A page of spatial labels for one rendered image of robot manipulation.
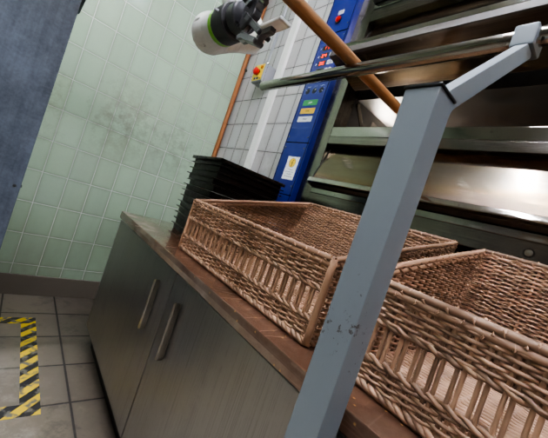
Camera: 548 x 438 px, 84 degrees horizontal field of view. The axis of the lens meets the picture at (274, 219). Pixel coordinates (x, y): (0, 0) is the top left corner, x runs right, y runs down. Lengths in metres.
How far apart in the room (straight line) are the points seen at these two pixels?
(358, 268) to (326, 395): 0.14
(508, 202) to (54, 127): 1.76
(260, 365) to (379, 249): 0.29
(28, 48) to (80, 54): 0.68
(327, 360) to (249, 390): 0.22
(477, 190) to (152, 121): 1.54
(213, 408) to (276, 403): 0.16
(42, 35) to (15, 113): 0.23
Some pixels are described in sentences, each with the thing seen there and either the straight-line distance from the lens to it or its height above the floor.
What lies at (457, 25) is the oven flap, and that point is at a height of 1.39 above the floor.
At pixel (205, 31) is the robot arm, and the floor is 1.17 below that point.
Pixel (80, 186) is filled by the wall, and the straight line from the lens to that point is 1.81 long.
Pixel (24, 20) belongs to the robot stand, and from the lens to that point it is 1.18.
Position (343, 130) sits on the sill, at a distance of 1.28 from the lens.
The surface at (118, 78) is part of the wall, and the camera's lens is 1.84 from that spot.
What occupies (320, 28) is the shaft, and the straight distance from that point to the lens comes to 0.79.
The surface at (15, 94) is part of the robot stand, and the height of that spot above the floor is 0.85.
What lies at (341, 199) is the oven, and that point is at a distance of 1.16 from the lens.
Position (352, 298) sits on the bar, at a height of 0.71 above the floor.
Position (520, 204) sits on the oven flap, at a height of 0.98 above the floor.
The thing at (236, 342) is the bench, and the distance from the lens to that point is 0.58.
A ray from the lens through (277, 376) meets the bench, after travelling 0.51.
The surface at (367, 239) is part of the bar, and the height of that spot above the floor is 0.77.
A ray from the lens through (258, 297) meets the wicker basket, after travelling 0.61.
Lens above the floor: 0.77
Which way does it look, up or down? 1 degrees down
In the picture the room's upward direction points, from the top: 19 degrees clockwise
